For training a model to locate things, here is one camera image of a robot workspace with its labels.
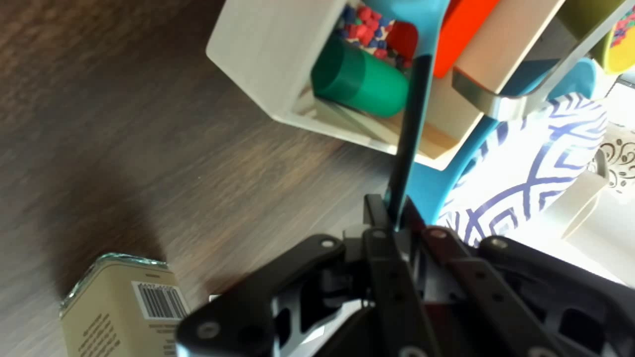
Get patterned paper cup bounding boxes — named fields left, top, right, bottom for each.
left=593, top=122, right=635, bottom=195

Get blue bowl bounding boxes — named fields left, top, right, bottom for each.
left=405, top=59, right=621, bottom=229

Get round dark wooden table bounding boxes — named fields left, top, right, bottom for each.
left=0, top=0, right=464, bottom=357

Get teal plastic scooper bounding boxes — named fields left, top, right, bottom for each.
left=369, top=0, right=452, bottom=225

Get light wooden box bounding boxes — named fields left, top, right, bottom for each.
left=204, top=0, right=506, bottom=174

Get loose colourful cereal bits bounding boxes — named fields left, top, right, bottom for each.
left=335, top=3, right=420, bottom=68

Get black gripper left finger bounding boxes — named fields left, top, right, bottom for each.
left=174, top=195, right=438, bottom=357

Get colourful cereal pile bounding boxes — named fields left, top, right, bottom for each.
left=611, top=11, right=635, bottom=51

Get green cylinder block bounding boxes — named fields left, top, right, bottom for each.
left=309, top=37, right=411, bottom=122

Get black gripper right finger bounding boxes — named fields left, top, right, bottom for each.
left=395, top=201, right=635, bottom=357

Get yellow bowl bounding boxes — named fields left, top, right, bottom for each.
left=561, top=0, right=635, bottom=76

